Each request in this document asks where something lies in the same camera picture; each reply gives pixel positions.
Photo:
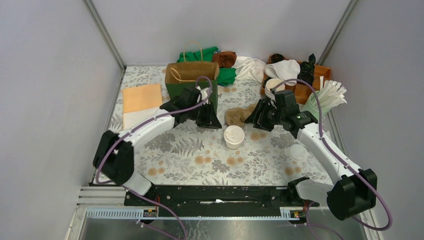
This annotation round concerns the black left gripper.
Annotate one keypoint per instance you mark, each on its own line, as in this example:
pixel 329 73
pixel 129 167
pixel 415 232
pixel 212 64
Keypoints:
pixel 210 120

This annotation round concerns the green cloth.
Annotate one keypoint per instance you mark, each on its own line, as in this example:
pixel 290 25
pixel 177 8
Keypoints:
pixel 225 77

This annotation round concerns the floral table mat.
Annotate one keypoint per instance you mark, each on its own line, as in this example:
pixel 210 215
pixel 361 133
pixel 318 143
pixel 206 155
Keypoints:
pixel 188 155

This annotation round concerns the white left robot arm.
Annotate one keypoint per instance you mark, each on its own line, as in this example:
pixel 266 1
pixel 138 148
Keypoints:
pixel 116 151

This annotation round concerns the white cloth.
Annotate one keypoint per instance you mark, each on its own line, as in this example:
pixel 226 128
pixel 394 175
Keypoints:
pixel 249 69

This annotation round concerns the wooden compartment tray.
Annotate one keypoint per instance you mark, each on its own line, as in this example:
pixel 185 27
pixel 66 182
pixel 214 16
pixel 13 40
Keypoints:
pixel 301 91

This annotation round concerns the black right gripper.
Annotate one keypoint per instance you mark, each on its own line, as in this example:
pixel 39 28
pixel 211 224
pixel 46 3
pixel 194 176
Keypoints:
pixel 262 106

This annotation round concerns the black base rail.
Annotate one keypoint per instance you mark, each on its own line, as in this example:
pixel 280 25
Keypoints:
pixel 226 201

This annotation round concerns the brown cloth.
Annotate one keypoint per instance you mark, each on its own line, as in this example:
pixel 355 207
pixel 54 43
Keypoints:
pixel 225 59

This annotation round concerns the white folded towel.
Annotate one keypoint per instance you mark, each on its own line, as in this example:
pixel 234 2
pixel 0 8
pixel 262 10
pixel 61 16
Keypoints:
pixel 285 70

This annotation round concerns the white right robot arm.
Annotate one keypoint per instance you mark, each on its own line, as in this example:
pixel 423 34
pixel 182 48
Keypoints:
pixel 350 192

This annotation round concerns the single white paper cup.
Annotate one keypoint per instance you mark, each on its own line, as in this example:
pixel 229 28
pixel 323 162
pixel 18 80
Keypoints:
pixel 233 144

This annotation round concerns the black crumpled bag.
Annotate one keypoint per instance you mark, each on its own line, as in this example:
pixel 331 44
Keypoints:
pixel 307 70

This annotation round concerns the green paper bag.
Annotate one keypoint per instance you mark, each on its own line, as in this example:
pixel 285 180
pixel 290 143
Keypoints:
pixel 184 74

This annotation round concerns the stack of paper cups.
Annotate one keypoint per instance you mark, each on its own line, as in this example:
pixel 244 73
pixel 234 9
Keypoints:
pixel 270 85

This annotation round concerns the white paper straws bundle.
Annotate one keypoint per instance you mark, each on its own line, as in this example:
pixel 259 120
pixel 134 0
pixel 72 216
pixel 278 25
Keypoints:
pixel 331 94

